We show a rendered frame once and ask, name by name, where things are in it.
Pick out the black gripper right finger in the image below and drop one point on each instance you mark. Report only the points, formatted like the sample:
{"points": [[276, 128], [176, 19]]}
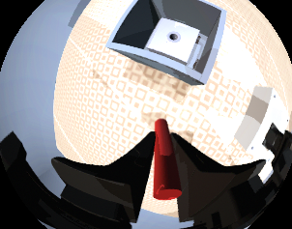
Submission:
{"points": [[204, 180]]}

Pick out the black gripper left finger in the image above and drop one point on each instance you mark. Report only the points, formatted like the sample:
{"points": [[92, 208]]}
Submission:
{"points": [[123, 181]]}

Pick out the red peg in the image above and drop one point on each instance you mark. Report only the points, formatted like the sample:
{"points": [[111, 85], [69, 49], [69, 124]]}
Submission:
{"points": [[167, 184]]}

